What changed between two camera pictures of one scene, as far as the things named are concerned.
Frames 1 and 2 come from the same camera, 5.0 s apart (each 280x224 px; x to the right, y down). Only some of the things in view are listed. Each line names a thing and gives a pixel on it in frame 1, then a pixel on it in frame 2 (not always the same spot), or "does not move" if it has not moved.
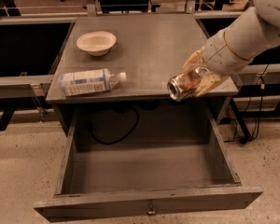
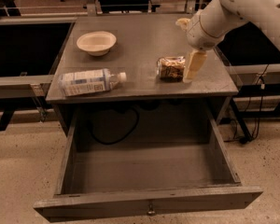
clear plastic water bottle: [90, 81] does not move
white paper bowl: [96, 43] does not move
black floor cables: [253, 113] does not move
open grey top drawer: [121, 180] does not move
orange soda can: [184, 84] to [171, 68]
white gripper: [220, 57] to [198, 35]
